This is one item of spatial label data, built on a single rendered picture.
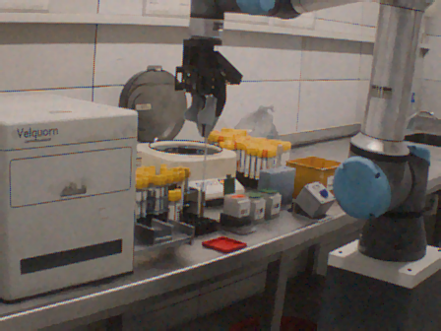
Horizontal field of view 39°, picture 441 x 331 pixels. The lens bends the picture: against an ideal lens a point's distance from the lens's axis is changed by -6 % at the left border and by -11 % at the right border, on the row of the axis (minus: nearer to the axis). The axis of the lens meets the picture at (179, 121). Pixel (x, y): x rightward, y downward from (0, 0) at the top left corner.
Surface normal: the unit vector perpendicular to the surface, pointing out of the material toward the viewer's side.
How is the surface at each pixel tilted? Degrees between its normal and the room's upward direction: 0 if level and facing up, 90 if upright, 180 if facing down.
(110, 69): 90
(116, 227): 90
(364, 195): 98
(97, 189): 90
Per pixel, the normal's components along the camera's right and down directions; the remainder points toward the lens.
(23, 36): 0.72, 0.14
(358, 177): -0.70, 0.19
